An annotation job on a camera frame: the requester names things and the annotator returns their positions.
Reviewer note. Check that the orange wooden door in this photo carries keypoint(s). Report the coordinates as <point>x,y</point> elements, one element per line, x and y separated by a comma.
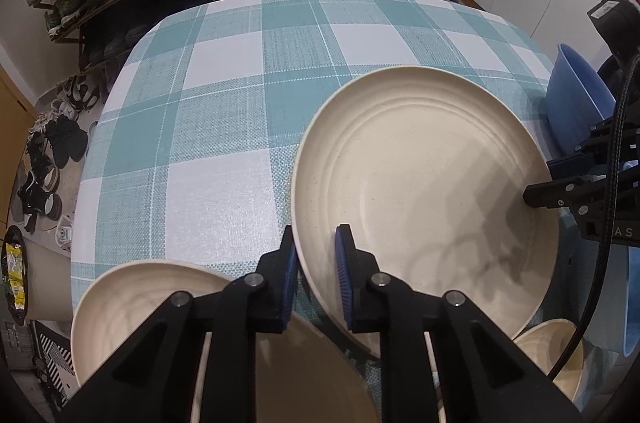
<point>12,143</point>

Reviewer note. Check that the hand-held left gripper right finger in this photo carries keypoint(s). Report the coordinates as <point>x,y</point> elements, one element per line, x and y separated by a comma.
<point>344,283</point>

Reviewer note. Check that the blue bowl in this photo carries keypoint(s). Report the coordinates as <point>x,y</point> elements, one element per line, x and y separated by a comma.
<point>612,303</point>
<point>575,103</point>

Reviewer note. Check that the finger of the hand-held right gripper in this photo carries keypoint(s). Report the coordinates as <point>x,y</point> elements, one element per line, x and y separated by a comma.
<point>570,165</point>
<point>550,194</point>

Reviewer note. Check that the black white striped mat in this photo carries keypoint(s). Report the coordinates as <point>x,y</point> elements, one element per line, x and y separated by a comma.
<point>52,363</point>

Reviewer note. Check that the yellow snack wrapper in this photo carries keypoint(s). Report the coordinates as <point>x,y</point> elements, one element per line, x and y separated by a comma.
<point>14,275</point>

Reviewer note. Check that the pile of dark shoes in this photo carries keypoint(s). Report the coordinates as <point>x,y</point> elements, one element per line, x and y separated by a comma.
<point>60,138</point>

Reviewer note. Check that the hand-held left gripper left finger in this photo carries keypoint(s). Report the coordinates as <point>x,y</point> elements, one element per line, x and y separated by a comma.
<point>287,285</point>

